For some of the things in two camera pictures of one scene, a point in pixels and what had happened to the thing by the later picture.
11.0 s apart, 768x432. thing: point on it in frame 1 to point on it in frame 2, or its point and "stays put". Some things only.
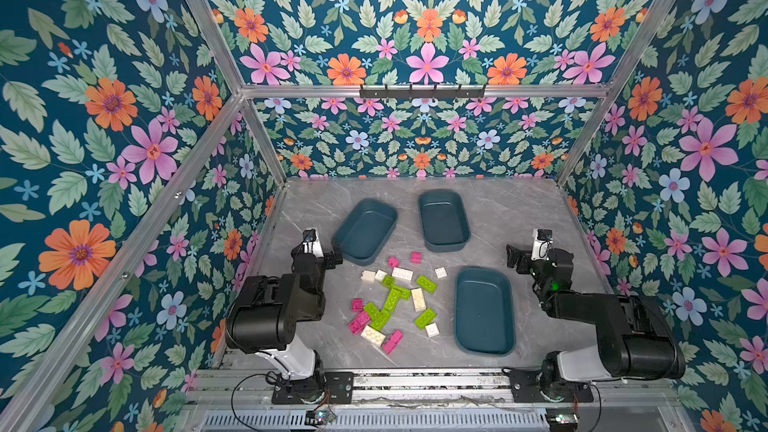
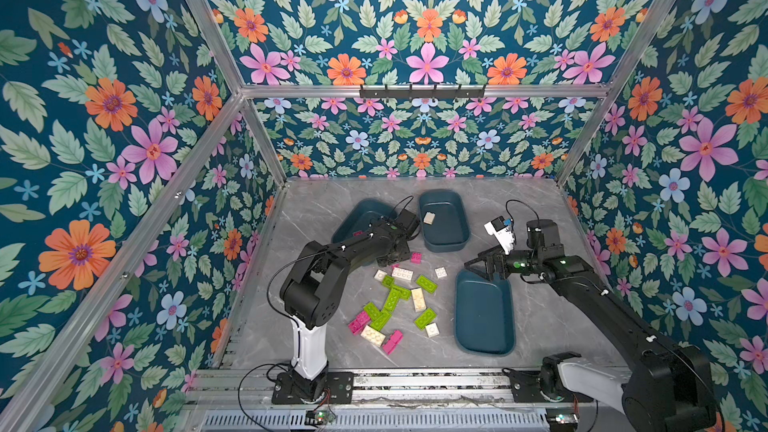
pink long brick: [359, 322] stays put
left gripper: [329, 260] to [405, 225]
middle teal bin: [445, 226] stays put
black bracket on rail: [422, 94] stays put
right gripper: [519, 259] to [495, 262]
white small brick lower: [432, 329] stays put
